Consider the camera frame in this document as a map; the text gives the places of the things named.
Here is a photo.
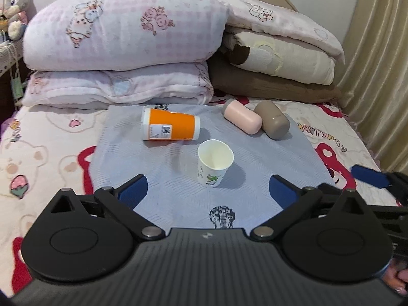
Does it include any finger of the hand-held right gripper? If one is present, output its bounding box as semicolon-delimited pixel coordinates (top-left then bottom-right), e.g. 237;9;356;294
351;165;408;198

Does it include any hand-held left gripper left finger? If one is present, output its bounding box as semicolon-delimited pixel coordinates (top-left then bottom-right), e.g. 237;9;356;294
40;175;164;241

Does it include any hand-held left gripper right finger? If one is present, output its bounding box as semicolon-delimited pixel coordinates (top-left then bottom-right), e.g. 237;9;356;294
250;175;377;241

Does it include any orange paper cup white lid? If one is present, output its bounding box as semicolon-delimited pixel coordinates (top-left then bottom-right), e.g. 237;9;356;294
141;107;201;142

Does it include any taupe insulated cup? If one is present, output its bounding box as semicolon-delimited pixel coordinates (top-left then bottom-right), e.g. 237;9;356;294
254;100;290;140

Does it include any white paper cup green print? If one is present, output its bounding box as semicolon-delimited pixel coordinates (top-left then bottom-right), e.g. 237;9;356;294
197;139;235;188

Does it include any pink insulated cup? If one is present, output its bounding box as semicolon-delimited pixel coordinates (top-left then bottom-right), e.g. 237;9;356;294
223;99;263;135

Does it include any person's right hand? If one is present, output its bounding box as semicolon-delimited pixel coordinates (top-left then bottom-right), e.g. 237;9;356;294
386;261;408;296

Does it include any grey-blue cloth mat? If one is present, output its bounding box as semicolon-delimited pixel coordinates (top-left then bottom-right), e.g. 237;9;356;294
90;103;339;231

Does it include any beige curtain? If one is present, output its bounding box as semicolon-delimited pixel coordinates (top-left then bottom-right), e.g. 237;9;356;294
337;0;408;173

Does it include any brown folded blanket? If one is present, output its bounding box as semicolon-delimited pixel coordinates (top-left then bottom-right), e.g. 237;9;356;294
207;52;342;103

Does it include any folded pink heart quilt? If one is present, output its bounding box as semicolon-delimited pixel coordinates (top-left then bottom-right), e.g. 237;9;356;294
22;62;215;108

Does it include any cream folded blanket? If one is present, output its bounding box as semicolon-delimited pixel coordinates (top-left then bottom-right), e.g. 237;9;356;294
220;28;336;86

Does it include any large pink patterned pillow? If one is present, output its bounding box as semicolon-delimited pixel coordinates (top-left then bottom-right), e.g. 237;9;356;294
23;0;231;71

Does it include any folded white pink-trimmed quilt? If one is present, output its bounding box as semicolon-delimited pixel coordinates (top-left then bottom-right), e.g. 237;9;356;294
203;0;346;65

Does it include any wicker bedside shelf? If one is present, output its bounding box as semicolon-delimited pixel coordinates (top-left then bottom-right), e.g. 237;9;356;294
0;40;25;72

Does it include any grey plush rabbit toy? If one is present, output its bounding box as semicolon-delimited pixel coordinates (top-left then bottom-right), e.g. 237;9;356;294
1;0;34;41

